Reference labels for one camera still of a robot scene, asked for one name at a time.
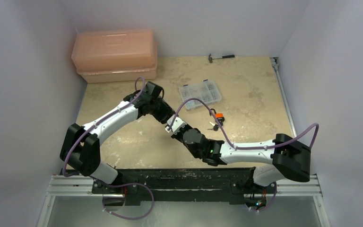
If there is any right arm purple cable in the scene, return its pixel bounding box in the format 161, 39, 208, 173
168, 98, 320, 150

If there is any bunch of black keys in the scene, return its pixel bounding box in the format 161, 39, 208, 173
208, 122, 220, 131

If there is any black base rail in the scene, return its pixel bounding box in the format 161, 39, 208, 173
89, 167, 276, 207

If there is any aluminium frame rail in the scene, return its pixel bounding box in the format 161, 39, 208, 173
45, 56, 323, 198

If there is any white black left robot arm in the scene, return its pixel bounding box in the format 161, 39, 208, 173
60, 81, 175, 193

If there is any pink plastic toolbox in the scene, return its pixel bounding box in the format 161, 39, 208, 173
71, 29, 158, 83

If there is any small hammer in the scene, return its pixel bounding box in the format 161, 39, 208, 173
208, 54, 235, 63

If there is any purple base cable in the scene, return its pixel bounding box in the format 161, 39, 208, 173
102, 182, 155, 221

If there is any clear plastic screw organizer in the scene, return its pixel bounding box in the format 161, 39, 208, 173
178, 79, 222, 105

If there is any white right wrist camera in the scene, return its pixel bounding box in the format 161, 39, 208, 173
165, 115, 187, 134

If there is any orange and black padlock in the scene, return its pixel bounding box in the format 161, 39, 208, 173
210, 108, 225, 124

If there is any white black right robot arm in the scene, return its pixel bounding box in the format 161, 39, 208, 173
165, 123, 311, 192

